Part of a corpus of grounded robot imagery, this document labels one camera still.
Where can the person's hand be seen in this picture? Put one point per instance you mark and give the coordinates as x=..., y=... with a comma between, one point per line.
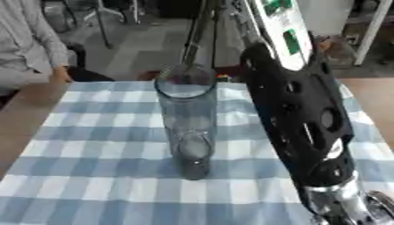
x=61, y=75

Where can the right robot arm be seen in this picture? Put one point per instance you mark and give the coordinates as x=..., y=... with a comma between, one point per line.
x=302, y=123

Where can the clear glass cylinder vase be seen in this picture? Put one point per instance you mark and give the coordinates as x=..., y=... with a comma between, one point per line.
x=187, y=123

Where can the black chair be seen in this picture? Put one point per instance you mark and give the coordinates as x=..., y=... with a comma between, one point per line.
x=84, y=74

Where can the person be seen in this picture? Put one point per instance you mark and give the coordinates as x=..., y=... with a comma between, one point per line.
x=23, y=44

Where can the office chair with wheeled base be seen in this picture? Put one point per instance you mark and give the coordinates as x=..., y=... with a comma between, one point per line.
x=105, y=17

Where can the black tripod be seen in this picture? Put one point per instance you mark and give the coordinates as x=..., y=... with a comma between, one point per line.
x=197, y=32

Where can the white post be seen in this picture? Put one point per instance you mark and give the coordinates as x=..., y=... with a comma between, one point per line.
x=370, y=32

